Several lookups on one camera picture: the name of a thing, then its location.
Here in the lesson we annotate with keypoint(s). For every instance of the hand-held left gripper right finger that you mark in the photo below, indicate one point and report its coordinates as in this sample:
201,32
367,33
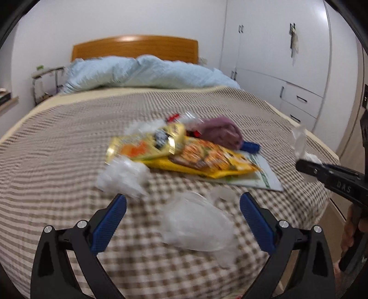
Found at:
256,221

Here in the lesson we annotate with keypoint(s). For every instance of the wall socket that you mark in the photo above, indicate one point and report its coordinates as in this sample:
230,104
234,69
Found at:
203,61

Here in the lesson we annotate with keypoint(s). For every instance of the person's right hand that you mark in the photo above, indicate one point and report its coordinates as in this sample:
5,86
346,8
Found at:
347,233

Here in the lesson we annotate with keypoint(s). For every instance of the purple cloth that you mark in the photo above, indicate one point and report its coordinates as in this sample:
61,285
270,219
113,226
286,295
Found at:
221,130

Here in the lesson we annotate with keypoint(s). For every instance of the clear plastic bag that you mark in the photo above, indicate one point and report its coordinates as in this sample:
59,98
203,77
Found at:
195,224

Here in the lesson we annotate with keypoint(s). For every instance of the gold foil packet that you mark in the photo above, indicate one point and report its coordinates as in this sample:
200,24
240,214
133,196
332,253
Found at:
135,148

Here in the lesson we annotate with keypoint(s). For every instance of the wooden window sill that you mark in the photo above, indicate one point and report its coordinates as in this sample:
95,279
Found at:
8,105

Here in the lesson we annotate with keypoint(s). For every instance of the blue jar lid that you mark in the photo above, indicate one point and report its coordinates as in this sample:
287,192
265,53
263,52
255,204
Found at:
251,147

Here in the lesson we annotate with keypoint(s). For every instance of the small white tissue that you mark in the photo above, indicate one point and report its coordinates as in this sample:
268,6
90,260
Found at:
312,159

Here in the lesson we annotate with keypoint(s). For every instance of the white wardrobe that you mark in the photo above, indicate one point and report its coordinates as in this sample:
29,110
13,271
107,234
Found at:
258,43

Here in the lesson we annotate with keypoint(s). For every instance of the black box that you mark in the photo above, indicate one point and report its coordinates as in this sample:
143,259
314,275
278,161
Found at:
4,97

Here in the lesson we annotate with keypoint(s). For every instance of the hanging white plastic bag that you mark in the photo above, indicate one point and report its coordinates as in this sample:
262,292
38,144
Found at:
293,43

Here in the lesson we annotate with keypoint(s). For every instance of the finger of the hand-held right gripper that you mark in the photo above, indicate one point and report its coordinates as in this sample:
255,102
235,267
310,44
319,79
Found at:
313,170

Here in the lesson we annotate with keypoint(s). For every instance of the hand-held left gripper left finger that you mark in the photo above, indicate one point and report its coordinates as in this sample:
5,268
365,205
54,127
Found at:
110,221

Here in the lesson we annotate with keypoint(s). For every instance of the yellow snack bag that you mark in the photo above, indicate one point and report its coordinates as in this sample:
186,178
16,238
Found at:
212,161

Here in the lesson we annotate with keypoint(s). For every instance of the white plastic bag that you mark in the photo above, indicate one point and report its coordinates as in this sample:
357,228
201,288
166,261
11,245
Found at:
123,178
293,43

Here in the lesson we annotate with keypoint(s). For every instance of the metal bedside rack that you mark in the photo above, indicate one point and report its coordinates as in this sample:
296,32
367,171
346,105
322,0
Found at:
47,72

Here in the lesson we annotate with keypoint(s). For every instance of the clear plastic film piece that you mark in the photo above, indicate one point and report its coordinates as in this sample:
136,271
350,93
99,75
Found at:
299,141

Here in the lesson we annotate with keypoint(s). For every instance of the light blue duvet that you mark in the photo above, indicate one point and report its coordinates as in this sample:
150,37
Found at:
143,72

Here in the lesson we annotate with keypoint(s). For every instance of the green white fruit packet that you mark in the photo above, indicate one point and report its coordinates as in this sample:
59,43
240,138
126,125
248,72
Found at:
264,176

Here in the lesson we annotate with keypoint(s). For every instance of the brown checkered bedspread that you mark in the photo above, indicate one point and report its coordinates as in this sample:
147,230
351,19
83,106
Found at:
72,129

